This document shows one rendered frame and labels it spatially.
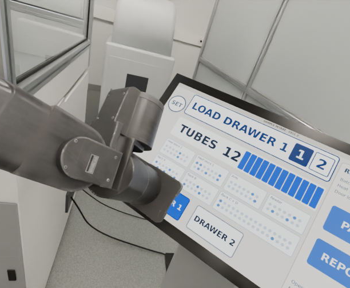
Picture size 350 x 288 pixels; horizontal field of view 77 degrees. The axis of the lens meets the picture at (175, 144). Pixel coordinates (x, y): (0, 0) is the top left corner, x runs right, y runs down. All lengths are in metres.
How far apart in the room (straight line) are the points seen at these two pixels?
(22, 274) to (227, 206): 0.74
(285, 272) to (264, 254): 0.04
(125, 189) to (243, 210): 0.25
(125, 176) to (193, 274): 0.46
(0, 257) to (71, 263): 0.67
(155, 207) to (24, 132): 0.21
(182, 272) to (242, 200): 0.32
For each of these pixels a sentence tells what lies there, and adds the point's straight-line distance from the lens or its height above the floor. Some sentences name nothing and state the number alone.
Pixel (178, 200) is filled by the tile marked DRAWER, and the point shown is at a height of 1.01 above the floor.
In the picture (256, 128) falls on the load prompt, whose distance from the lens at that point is 0.47.
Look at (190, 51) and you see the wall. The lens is 3.94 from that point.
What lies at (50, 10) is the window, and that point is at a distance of 0.80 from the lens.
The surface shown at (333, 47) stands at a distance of 1.31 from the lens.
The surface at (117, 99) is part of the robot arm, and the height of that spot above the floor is 1.21.
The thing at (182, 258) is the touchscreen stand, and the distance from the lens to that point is 0.64.
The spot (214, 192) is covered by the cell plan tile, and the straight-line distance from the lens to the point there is 0.43.
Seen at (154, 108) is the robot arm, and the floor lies 1.21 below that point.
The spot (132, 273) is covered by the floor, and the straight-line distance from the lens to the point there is 1.51.
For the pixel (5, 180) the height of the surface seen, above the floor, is 0.87.
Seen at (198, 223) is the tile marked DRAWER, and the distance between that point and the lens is 0.43.
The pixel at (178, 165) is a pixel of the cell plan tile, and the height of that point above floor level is 1.06.
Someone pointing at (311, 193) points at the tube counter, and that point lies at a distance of 0.45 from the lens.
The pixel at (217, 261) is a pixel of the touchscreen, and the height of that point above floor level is 0.97.
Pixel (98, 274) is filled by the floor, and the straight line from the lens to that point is 1.49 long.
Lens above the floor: 1.30
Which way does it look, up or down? 28 degrees down
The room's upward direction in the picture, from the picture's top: 17 degrees clockwise
